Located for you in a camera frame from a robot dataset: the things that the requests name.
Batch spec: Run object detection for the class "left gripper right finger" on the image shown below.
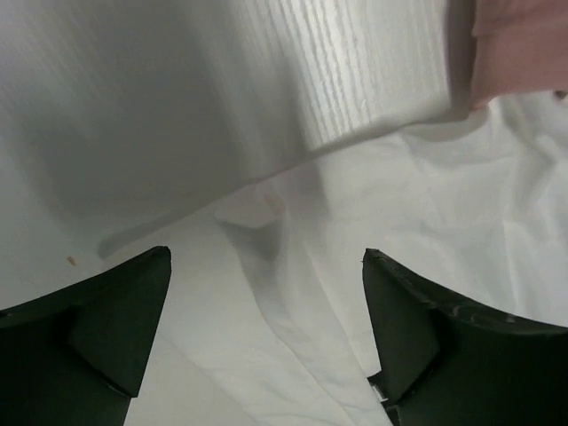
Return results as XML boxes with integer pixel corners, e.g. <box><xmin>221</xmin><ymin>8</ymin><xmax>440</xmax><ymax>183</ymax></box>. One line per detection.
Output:
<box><xmin>362</xmin><ymin>249</ymin><xmax>567</xmax><ymax>425</ymax></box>

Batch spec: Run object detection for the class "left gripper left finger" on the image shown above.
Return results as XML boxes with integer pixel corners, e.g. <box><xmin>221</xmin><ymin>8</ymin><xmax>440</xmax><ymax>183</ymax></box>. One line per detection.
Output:
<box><xmin>1</xmin><ymin>246</ymin><xmax>171</xmax><ymax>425</ymax></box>

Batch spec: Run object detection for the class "white t shirt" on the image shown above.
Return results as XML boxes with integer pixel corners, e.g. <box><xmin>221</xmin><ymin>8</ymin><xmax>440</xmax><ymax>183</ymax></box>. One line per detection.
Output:
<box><xmin>111</xmin><ymin>92</ymin><xmax>567</xmax><ymax>425</ymax></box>

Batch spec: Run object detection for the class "folded pink t shirt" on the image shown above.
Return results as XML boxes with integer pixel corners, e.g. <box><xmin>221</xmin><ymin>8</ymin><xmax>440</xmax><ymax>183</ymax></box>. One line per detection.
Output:
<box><xmin>471</xmin><ymin>0</ymin><xmax>567</xmax><ymax>110</ymax></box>

